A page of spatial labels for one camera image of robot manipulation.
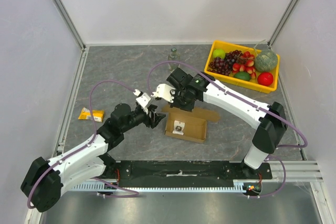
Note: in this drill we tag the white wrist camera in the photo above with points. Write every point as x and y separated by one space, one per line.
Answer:
143 99
165 92

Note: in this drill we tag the small white packet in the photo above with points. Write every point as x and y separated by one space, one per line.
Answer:
178 127

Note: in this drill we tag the green apple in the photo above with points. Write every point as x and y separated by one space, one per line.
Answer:
219 54

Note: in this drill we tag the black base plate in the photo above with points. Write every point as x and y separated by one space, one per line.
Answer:
176 181

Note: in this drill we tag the dark purple grape bunch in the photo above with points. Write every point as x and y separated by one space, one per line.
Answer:
222 66

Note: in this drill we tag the green avocado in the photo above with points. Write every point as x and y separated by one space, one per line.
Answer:
242 75

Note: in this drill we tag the green netted melon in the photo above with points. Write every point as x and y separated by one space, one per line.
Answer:
266 61

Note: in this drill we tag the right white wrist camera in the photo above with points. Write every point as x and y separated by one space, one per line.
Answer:
165 92

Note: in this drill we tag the red cherry cluster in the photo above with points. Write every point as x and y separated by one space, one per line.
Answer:
244 61

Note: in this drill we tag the brown cardboard box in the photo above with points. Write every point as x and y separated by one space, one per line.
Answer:
195 123

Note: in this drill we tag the yellow snack packet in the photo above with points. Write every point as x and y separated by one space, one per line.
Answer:
96 115

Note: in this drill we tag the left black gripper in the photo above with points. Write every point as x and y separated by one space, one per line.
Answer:
156 117

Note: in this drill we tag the red apple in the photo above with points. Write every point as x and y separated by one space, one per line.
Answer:
265 79

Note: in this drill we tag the white cable duct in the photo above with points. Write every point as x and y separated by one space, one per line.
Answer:
96 186

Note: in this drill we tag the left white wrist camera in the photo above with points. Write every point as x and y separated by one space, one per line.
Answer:
143 99

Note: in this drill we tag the clear glass bottle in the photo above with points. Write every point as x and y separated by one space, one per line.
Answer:
173 56

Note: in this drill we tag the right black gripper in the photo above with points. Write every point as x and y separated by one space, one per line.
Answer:
177 98

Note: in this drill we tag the aluminium frame rail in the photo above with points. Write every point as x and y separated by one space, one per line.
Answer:
294 171

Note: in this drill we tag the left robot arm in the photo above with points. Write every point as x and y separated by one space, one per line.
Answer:
47 180

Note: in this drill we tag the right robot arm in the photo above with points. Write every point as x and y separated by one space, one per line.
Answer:
261 116

